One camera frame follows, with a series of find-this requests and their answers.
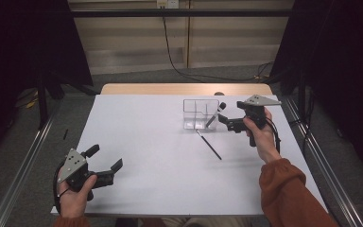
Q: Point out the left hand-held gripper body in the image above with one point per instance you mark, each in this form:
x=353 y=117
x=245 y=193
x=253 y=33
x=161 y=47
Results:
x=78 y=171

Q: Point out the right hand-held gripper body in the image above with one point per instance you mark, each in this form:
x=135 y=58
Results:
x=255 y=112

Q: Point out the thick black makeup brush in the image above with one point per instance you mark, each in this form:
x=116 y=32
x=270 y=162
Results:
x=216 y=114

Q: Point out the clear plastic organizer box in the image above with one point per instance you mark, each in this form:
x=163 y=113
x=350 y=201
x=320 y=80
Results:
x=198 y=116

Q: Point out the person's left hand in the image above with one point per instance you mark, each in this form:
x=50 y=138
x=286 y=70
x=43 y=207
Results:
x=75 y=198

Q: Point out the person's right hand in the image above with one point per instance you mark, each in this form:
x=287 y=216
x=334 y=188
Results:
x=263 y=142

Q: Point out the black pen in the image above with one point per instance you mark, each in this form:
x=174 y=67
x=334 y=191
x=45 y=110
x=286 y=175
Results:
x=208 y=144

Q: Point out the small black floor item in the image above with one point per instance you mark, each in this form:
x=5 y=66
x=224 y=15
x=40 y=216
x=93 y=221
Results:
x=65 y=134

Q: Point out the wooden table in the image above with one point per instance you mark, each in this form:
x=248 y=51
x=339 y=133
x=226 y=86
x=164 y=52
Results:
x=170 y=89

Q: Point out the yellow floor item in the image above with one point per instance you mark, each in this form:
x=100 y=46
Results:
x=32 y=103

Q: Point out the black curtain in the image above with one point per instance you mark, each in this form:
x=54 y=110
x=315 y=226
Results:
x=22 y=41
x=343 y=63

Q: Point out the metal floor rail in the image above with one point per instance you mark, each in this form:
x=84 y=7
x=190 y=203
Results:
x=324 y=164
x=22 y=164

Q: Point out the black stand post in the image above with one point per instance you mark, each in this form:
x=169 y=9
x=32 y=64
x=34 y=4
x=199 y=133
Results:
x=42 y=101

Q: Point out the black horizontal frame bar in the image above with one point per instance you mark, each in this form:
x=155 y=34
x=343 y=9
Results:
x=176 y=13

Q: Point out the white wall socket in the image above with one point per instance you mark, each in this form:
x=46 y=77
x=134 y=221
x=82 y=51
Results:
x=167 y=3

